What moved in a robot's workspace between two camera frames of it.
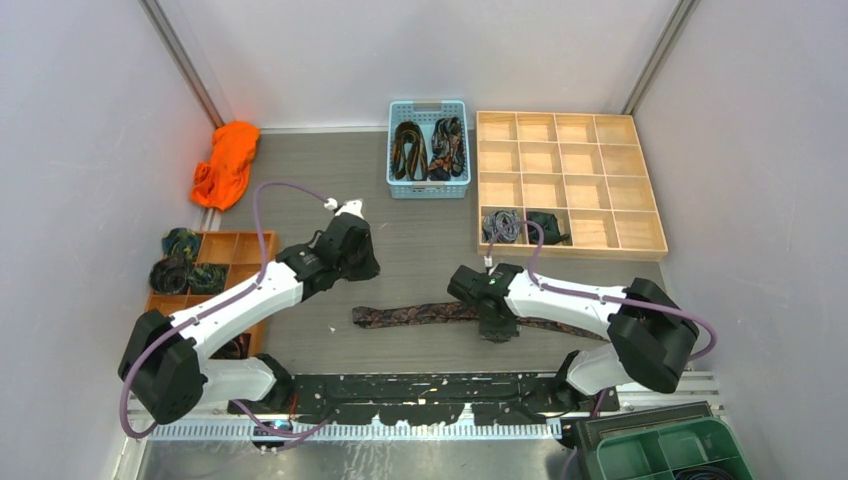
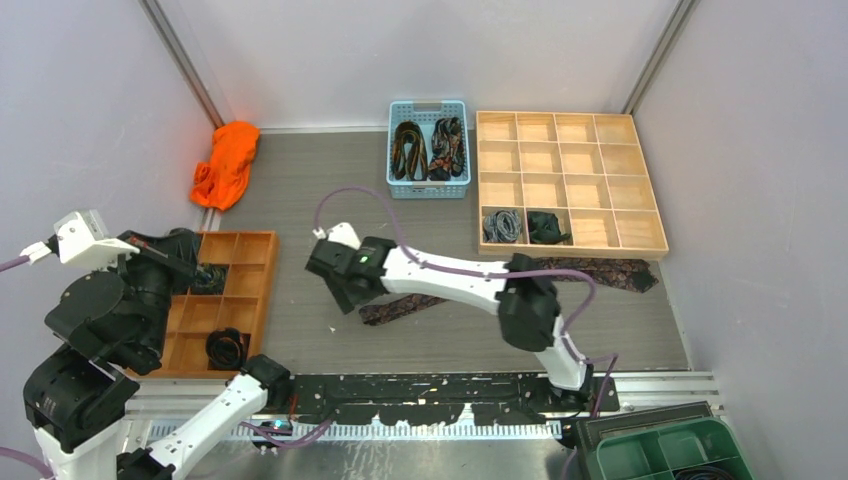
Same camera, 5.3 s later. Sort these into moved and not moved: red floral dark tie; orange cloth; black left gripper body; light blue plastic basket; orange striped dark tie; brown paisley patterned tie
Moved: black left gripper body; brown paisley patterned tie
Not moved: orange cloth; red floral dark tie; orange striped dark tie; light blue plastic basket
